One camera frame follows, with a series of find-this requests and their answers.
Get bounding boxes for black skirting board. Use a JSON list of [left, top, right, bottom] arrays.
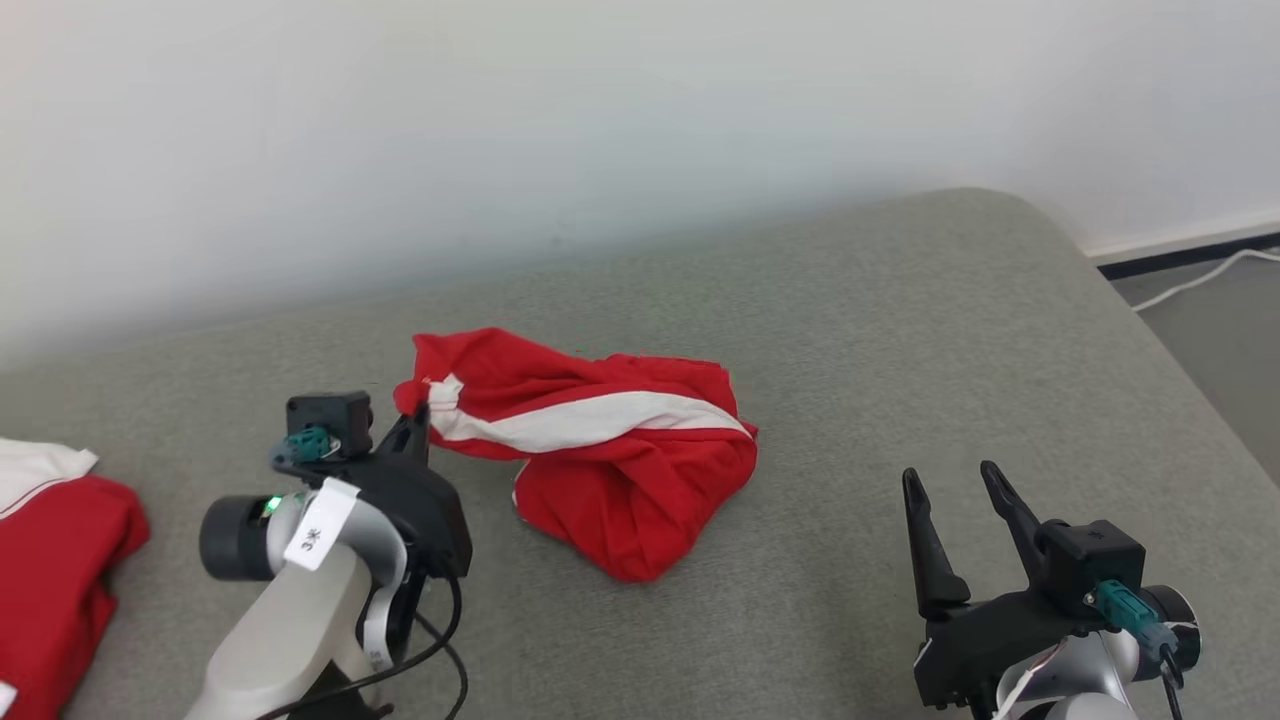
[[1098, 232, 1280, 281]]

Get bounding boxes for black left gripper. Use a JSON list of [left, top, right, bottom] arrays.
[[330, 404, 473, 581]]

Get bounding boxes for red shorts with white stripe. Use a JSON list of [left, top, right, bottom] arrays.
[[393, 327, 759, 584]]

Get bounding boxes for teal left camera connector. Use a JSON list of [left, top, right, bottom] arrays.
[[283, 427, 336, 463]]

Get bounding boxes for teal right camera connector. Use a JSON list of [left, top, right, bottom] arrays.
[[1095, 580, 1181, 656]]

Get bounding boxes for red t-shirt with white sleeves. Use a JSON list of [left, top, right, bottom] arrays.
[[0, 438, 151, 720]]

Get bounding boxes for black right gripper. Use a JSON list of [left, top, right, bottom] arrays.
[[902, 460, 1091, 711]]

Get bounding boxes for white paper cable label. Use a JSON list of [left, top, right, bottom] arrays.
[[283, 478, 359, 572]]

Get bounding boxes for red white wire bundle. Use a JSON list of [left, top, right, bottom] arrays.
[[995, 640, 1061, 720]]

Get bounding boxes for white floor cable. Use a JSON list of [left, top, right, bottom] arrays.
[[1133, 247, 1280, 313]]

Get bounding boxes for teal camera connector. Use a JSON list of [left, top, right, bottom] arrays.
[[283, 427, 336, 463], [1095, 580, 1181, 656]]

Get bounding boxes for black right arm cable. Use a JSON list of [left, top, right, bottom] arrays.
[[1158, 645, 1187, 720]]

